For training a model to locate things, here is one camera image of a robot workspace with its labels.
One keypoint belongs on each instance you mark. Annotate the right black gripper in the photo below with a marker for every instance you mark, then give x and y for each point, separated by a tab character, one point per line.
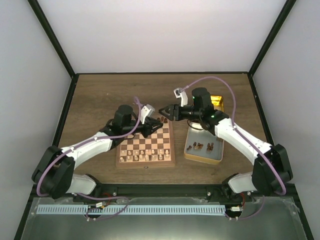
174	107

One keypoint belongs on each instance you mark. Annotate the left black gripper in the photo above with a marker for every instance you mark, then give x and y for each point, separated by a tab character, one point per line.
150	123

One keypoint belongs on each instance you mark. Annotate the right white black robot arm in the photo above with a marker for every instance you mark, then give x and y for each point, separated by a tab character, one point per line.
271	166

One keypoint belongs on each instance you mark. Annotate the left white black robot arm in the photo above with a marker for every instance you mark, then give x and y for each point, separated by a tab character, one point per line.
54	175

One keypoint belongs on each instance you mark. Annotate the wooden chess board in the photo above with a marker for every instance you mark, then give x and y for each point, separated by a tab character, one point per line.
163	138

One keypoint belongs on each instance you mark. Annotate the row of white chess pieces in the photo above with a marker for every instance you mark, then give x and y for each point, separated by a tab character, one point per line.
146	155

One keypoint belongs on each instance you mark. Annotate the gold tin box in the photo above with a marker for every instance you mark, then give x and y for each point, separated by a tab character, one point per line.
197	134

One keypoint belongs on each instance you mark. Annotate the gold tin lid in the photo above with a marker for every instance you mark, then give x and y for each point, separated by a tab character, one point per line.
218	102

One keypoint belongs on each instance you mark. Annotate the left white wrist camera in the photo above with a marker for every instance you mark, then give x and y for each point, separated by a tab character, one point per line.
146	111

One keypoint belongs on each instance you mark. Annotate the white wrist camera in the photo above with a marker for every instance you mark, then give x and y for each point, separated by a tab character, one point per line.
146	111
182	95

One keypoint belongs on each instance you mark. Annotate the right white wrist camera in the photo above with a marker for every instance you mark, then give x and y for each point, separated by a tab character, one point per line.
182	95

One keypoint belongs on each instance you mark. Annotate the black aluminium front rail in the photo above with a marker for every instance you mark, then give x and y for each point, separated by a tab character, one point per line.
161	191

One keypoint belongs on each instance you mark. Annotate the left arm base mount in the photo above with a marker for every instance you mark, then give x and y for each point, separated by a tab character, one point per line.
100	191

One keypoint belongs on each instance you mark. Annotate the black enclosure frame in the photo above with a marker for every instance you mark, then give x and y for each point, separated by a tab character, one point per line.
286	9

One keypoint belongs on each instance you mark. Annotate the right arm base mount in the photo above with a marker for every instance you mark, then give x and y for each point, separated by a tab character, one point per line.
223	193

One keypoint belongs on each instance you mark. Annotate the light blue slotted cable duct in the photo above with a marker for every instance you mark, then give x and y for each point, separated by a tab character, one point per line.
68	209

